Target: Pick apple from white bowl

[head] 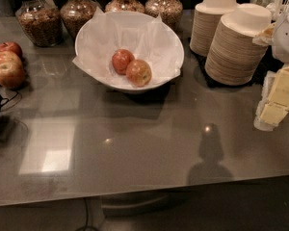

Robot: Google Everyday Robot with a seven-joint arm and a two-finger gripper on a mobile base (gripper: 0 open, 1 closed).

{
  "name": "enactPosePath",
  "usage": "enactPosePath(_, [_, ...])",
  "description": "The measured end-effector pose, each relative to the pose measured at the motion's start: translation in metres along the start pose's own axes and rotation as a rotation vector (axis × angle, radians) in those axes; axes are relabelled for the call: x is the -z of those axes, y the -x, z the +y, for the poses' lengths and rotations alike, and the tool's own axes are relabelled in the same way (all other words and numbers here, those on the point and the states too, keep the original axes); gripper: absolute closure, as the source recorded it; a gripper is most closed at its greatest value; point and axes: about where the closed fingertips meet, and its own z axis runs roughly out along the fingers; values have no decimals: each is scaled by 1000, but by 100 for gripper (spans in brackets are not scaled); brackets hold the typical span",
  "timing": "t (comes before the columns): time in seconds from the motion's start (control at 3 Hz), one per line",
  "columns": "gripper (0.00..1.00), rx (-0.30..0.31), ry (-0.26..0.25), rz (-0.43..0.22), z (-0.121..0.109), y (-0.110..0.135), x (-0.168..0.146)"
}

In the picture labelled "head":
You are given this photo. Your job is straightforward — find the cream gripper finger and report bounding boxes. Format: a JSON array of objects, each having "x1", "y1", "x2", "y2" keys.
[
  {"x1": 252, "y1": 23, "x2": 275, "y2": 46},
  {"x1": 253, "y1": 64, "x2": 289, "y2": 131}
]

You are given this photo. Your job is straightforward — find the red-yellow apple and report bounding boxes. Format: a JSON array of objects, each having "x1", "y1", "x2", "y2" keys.
[
  {"x1": 0, "y1": 62, "x2": 25, "y2": 90},
  {"x1": 126, "y1": 59, "x2": 152, "y2": 87}
]

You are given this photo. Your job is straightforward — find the black mat under bowl stacks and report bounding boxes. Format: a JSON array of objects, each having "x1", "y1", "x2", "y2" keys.
[{"x1": 190, "y1": 27, "x2": 283, "y2": 88}]

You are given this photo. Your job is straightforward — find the white bowl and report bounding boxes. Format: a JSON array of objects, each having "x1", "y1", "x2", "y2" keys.
[{"x1": 74, "y1": 11, "x2": 185, "y2": 93}]

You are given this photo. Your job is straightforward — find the red apple left in bowl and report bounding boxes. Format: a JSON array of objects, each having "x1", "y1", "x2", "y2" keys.
[{"x1": 112, "y1": 49, "x2": 135, "y2": 75}]

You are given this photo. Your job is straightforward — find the red apple middle of pile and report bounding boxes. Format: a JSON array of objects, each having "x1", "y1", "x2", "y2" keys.
[{"x1": 0, "y1": 51, "x2": 22, "y2": 65}]

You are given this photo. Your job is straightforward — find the rear stack of paper bowls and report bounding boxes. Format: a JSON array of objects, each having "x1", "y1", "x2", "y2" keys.
[{"x1": 190, "y1": 0, "x2": 238, "y2": 57}]

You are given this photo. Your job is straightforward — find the glass jar of cereal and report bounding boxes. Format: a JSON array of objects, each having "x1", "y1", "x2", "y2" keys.
[
  {"x1": 105, "y1": 0, "x2": 145, "y2": 13},
  {"x1": 144, "y1": 0, "x2": 183, "y2": 31},
  {"x1": 15, "y1": 0, "x2": 63, "y2": 47},
  {"x1": 60, "y1": 0, "x2": 98, "y2": 39}
]

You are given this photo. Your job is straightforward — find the white paper liner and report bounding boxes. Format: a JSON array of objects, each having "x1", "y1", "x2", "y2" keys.
[{"x1": 72, "y1": 7, "x2": 185, "y2": 89}]

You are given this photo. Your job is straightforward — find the glass jar of cereal far left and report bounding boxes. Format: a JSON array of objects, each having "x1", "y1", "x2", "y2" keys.
[{"x1": 15, "y1": 0, "x2": 63, "y2": 47}]

